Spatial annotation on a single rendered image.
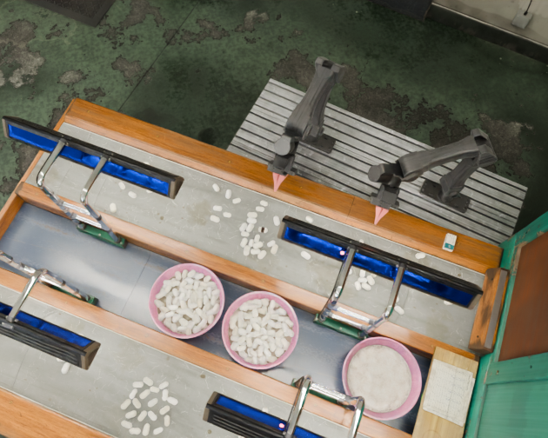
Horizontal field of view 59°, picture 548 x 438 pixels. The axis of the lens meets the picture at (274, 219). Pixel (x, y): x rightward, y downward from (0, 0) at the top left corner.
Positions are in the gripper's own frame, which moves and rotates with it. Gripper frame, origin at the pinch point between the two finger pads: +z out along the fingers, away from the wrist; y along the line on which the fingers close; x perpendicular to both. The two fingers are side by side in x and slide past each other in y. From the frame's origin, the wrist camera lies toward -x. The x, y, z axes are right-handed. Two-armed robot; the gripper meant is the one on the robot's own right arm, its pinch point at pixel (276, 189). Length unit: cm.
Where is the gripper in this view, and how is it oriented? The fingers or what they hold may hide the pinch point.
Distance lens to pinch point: 177.0
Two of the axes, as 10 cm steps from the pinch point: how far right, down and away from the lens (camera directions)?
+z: -2.9, 9.0, 3.3
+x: 2.1, -2.8, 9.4
